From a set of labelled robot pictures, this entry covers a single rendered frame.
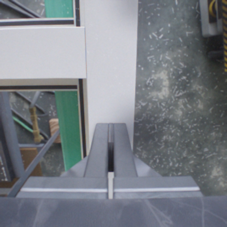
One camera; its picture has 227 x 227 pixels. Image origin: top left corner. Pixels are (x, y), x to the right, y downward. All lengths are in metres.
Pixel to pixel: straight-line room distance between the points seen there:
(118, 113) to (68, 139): 0.12
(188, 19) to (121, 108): 1.08
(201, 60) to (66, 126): 1.08
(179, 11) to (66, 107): 1.04
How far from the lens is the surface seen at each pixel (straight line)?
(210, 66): 1.26
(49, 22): 0.22
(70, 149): 0.26
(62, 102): 0.23
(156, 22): 1.14
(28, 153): 1.02
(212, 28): 1.11
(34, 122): 0.97
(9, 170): 0.72
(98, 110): 0.15
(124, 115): 0.16
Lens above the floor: 1.08
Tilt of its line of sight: 73 degrees down
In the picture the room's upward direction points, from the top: 178 degrees clockwise
